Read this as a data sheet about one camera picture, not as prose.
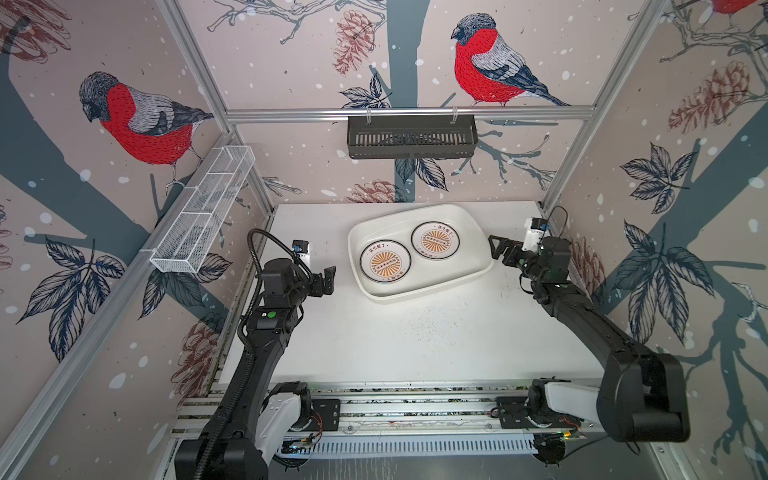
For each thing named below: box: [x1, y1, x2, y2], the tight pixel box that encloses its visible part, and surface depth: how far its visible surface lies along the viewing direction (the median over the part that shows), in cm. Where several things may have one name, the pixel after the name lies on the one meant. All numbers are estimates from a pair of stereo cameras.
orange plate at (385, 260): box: [360, 239, 412, 283], surface depth 103 cm
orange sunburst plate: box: [411, 220, 461, 259], surface depth 110 cm
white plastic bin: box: [348, 204, 494, 302], surface depth 106 cm
